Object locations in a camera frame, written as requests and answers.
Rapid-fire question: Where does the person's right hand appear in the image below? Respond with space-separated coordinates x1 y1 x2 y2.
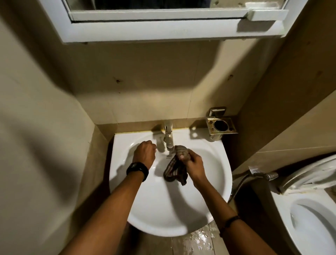
180 149 208 184

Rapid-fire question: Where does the metal toothbrush holder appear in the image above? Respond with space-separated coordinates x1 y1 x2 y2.
205 107 239 141

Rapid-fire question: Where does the person's left forearm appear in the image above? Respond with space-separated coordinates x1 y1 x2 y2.
60 171 145 255

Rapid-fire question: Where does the metal sprayer hose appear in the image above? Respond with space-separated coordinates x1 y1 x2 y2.
228 174 254 203

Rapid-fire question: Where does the person's right forearm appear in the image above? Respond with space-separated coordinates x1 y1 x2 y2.
191 178 277 255

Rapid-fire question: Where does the white toilet bowl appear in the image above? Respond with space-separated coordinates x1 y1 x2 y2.
270 190 336 255

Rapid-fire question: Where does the white mirror cabinet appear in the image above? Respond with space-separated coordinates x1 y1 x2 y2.
37 0 307 44

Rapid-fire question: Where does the chrome bidet sprayer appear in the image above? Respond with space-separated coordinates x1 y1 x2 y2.
248 167 279 181

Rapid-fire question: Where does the person's left hand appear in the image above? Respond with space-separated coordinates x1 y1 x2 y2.
132 140 158 170

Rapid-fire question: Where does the dark thread bracelet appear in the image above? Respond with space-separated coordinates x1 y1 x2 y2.
219 216 240 236

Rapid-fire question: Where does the brown striped cloth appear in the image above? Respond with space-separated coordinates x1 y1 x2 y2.
163 145 191 186

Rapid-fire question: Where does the chrome faucet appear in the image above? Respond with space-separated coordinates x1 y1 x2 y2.
163 120 175 152

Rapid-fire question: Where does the white toilet seat lid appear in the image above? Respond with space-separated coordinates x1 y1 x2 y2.
279 154 336 194

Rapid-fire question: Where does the white ceramic sink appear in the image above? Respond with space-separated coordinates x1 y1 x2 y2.
109 128 233 237

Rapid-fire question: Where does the black wristwatch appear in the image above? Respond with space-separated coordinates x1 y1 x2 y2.
126 162 149 182

